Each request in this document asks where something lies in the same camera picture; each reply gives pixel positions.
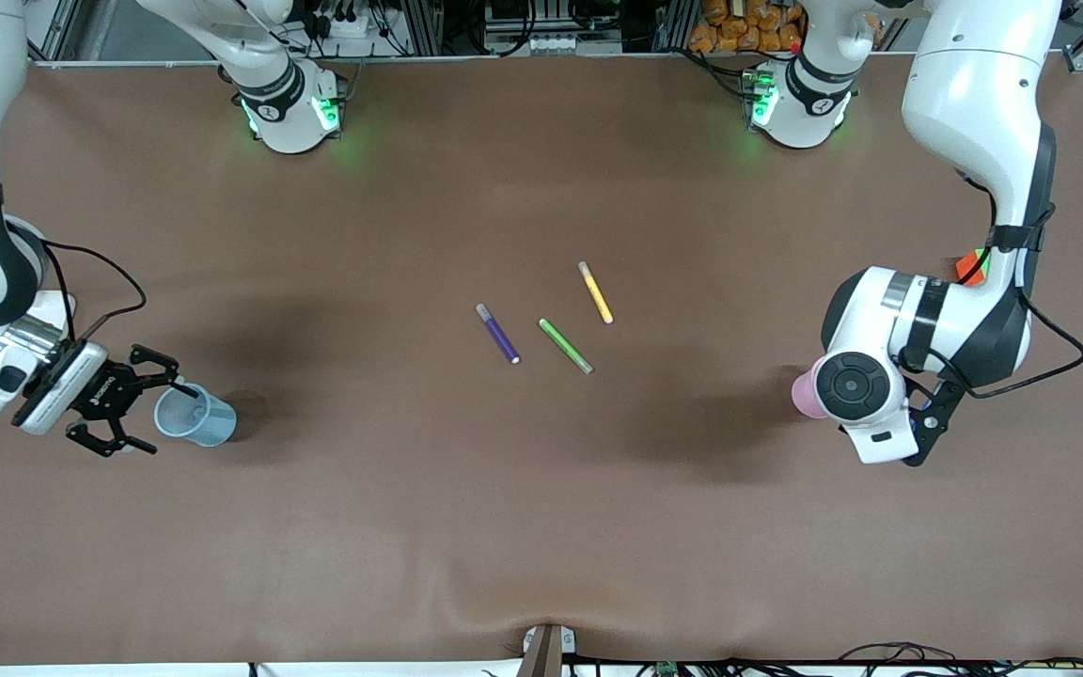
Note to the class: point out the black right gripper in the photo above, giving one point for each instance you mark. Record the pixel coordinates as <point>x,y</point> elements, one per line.
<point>105,396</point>

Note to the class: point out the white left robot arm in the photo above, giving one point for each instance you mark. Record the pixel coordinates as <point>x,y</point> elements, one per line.
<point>974,94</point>

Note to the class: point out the light blue mesh cup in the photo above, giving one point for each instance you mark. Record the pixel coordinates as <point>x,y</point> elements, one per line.
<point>211,428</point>

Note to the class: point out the white desk lamp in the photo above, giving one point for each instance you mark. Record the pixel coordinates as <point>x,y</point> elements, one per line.
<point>57,306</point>

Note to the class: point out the purple marker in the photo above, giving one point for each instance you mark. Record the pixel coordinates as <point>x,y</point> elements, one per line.
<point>498,335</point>

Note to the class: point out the brown table mat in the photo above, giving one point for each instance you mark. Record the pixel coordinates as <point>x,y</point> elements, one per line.
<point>541,517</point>

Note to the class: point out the green marker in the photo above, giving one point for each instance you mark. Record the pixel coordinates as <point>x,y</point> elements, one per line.
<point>565,346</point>

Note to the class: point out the white power strip with plugs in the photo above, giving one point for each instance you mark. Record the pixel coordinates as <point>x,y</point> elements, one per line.
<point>344,23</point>

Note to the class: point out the yellow marker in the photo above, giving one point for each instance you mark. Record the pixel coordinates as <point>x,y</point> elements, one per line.
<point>595,292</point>

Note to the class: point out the small white power strip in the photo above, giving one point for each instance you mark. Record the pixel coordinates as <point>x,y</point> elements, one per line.
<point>558,44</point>

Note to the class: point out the small green circuit board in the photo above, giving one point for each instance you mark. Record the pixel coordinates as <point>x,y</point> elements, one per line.
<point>667,669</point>

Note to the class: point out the pink mesh cup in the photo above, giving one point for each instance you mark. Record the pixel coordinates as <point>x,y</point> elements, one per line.
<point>803,395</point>

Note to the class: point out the pile of orange objects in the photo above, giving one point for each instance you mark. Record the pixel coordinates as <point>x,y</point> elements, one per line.
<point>739,28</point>

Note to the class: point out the multicoloured puzzle cube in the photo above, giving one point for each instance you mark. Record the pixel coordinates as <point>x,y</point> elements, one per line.
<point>969,268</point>

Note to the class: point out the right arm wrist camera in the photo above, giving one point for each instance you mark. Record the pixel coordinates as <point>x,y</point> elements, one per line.
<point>57,385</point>

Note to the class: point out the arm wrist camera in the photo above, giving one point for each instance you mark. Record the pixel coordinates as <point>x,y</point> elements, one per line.
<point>936,414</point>
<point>57,385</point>

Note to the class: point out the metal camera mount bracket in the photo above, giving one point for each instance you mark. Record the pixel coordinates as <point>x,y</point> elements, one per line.
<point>546,651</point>

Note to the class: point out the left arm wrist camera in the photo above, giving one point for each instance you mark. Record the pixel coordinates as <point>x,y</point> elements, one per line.
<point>936,414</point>

